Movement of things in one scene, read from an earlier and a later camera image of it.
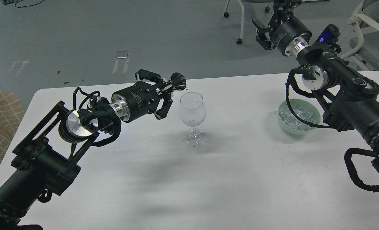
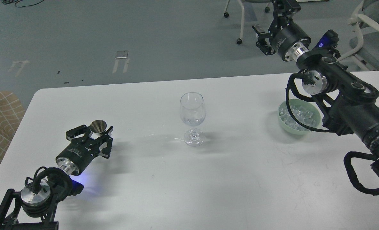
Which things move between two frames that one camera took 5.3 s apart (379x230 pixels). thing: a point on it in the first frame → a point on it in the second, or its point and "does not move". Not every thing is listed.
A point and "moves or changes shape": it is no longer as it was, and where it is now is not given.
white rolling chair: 239,41 does not move
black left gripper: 141,98 → 75,157
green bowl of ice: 306,110 does not move
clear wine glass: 192,113 does not move
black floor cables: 6,2 does not move
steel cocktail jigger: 178,81 moves or changes shape
